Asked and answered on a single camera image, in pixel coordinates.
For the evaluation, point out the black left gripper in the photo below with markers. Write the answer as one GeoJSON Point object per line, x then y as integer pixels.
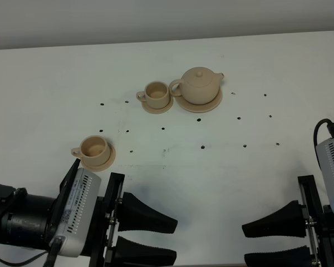
{"type": "Point", "coordinates": [132, 215]}

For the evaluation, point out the far brown cup saucer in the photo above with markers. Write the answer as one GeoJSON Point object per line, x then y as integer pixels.
{"type": "Point", "coordinates": [157, 110]}

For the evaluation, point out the brown ceramic teapot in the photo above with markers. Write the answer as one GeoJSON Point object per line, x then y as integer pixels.
{"type": "Point", "coordinates": [198, 85]}

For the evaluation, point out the near brown cup saucer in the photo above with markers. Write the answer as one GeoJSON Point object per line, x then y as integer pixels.
{"type": "Point", "coordinates": [105, 165]}

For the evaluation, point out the far brown teacup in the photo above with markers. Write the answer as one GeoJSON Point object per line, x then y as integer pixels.
{"type": "Point", "coordinates": [155, 95]}

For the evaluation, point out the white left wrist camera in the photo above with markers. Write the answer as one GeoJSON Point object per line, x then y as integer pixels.
{"type": "Point", "coordinates": [77, 214]}

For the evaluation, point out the near brown teacup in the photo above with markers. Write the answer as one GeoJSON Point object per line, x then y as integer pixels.
{"type": "Point", "coordinates": [94, 151]}

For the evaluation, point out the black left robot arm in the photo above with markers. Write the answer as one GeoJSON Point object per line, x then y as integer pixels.
{"type": "Point", "coordinates": [24, 218]}

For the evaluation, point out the large brown teapot saucer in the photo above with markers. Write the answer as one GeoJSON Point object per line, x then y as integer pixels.
{"type": "Point", "coordinates": [200, 108]}

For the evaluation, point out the brown cup saucer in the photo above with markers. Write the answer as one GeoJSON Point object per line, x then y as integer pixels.
{"type": "Point", "coordinates": [157, 110]}
{"type": "Point", "coordinates": [105, 165]}

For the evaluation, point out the brown teacup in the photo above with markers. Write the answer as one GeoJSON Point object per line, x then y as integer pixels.
{"type": "Point", "coordinates": [155, 95]}
{"type": "Point", "coordinates": [94, 151]}

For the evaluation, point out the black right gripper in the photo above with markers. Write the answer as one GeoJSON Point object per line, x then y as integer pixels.
{"type": "Point", "coordinates": [289, 221]}

